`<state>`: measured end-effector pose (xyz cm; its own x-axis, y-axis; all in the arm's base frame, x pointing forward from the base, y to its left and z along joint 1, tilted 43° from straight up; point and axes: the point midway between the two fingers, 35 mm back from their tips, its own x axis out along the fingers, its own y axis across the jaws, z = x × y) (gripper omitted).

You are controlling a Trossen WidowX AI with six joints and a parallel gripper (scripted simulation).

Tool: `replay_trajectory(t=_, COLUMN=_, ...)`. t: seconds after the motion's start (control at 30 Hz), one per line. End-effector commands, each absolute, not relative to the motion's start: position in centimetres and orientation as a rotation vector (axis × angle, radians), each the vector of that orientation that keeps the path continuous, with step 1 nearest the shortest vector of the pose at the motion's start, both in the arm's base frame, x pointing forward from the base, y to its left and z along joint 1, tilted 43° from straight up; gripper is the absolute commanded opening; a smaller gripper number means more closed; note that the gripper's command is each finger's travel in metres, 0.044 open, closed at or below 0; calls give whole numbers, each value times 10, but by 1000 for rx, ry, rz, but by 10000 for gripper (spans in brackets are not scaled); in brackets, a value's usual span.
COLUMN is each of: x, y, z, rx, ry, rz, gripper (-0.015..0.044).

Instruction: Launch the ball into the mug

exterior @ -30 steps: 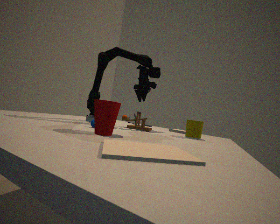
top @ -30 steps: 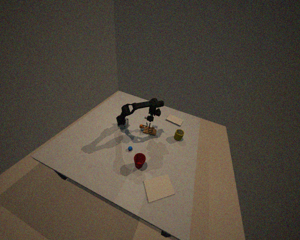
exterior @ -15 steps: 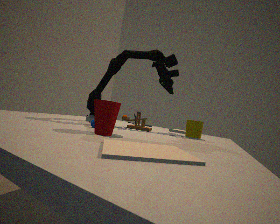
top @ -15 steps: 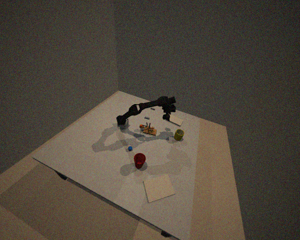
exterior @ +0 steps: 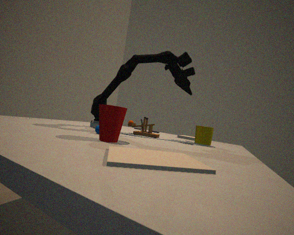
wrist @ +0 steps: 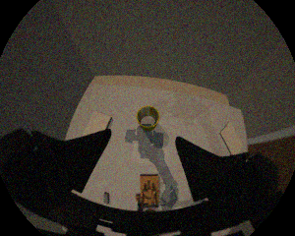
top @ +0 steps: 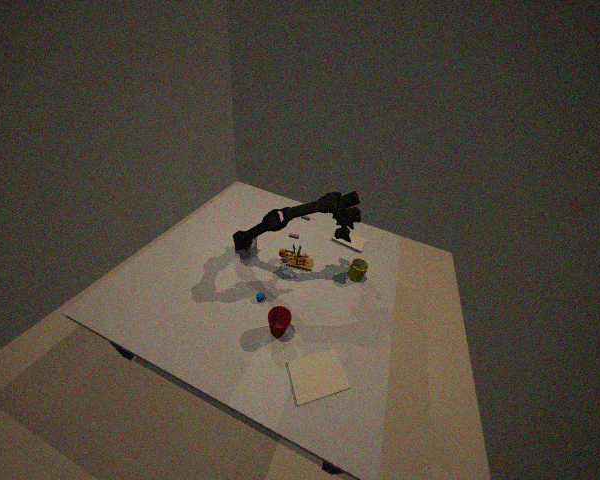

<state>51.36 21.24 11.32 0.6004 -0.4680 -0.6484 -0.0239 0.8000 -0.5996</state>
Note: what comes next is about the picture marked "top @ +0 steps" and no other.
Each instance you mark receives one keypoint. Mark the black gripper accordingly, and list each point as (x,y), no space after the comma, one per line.
(343,232)

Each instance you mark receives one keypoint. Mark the beige flat board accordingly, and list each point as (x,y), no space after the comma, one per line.
(317,376)

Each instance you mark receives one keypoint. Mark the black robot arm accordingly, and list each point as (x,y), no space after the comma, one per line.
(326,204)

